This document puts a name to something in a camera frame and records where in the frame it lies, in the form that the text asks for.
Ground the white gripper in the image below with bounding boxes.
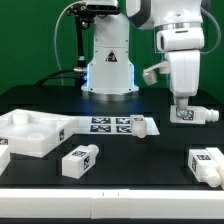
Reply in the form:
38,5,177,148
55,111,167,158
165,50,200,117

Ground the white square tabletop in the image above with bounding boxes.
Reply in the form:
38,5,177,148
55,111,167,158
0,109,79,158

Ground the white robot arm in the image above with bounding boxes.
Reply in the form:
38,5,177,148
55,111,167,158
81,0,204,118

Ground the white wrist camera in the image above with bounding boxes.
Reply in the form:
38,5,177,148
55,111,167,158
142,61,169,86

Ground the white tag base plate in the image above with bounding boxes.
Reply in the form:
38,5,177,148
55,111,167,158
75,116,161,137

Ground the black cables bundle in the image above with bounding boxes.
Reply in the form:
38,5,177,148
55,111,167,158
34,68,88,88

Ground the grey cable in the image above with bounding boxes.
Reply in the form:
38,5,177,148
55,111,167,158
53,0,87,87

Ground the white obstacle fence rail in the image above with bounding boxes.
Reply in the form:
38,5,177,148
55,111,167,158
0,189,224,219

